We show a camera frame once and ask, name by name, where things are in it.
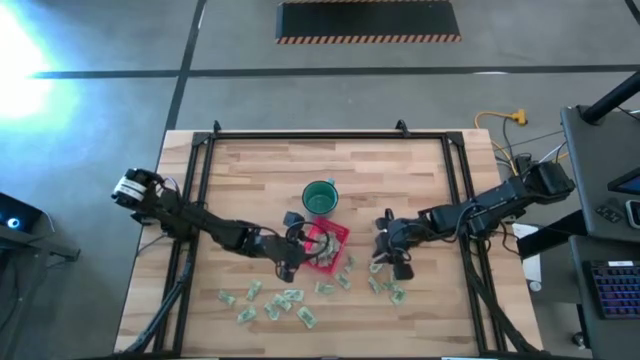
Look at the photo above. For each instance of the white paper sheet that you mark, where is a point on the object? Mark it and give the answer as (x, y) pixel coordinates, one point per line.
(530, 265)

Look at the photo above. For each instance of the black tablet screen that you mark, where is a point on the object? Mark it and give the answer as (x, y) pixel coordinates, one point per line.
(627, 184)

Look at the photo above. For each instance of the grey equipment cart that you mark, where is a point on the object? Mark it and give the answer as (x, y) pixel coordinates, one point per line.
(590, 165)

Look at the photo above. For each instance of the black round pole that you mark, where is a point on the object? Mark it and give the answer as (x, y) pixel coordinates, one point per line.
(610, 100)

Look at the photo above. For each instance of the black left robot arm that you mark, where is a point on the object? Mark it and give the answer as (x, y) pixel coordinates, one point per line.
(200, 220)

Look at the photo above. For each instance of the black aluminium table frame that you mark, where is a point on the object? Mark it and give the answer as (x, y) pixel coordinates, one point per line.
(325, 135)

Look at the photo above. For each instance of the red plastic slotted basket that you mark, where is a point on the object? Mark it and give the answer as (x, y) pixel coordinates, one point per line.
(340, 232)

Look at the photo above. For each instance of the black smartphone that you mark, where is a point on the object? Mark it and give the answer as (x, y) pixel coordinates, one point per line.
(634, 214)

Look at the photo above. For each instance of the backlit computer keyboard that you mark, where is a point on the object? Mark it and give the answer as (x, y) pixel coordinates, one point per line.
(617, 290)

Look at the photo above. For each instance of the white round cap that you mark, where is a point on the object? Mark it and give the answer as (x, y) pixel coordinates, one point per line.
(535, 286)

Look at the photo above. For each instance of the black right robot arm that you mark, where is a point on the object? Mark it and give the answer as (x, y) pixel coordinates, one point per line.
(500, 200)

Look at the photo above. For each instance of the green enamel mug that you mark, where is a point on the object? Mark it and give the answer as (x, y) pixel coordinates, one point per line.
(320, 200)

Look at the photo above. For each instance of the black box with blue light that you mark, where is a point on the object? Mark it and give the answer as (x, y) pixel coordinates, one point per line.
(20, 220)

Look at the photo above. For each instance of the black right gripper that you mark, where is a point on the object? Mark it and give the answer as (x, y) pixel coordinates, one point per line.
(397, 237)

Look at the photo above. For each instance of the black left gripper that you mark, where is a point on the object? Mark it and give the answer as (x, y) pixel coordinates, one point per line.
(285, 250)

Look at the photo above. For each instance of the black hazard striped mat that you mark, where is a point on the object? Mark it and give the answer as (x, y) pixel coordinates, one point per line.
(367, 20)

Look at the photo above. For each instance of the black button remote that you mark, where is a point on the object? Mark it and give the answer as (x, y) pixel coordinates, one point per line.
(609, 214)

